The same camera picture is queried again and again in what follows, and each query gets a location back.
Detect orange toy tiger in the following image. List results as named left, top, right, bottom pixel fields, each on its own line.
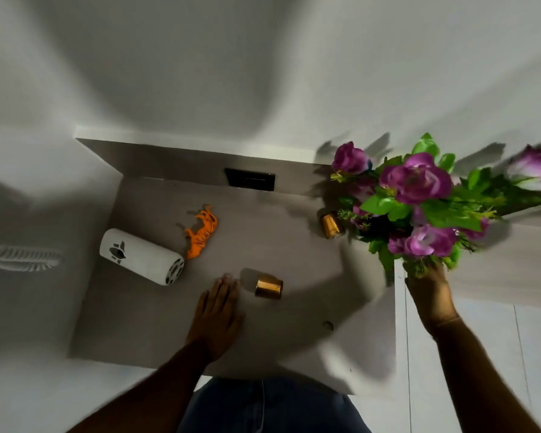
left=183, top=205, right=219, bottom=260

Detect person's right forearm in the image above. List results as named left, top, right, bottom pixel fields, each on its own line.
left=426, top=316, right=541, bottom=433

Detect purple artificial flower bouquet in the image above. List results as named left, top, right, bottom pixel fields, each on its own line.
left=329, top=132, right=541, bottom=280

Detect white cylindrical cutout vase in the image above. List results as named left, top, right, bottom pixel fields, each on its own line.
left=99, top=228, right=185, bottom=287

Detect person's right hand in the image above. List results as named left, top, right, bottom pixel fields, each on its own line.
left=404, top=260, right=461, bottom=337

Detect copper metal cup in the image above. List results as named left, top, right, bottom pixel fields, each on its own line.
left=320, top=212, right=344, bottom=240
left=254, top=275, right=284, bottom=300

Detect white feather wall ornament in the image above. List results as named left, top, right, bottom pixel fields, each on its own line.
left=0, top=245, right=65, bottom=272

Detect person's left forearm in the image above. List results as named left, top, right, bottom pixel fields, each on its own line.
left=67, top=341, right=218, bottom=433

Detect black wall socket plate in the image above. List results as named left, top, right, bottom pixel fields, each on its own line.
left=224, top=168, right=277, bottom=192

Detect person's blue jeans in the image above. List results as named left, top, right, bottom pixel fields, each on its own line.
left=178, top=377, right=359, bottom=433

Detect person's left hand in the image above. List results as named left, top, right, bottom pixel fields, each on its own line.
left=186, top=273, right=247, bottom=362

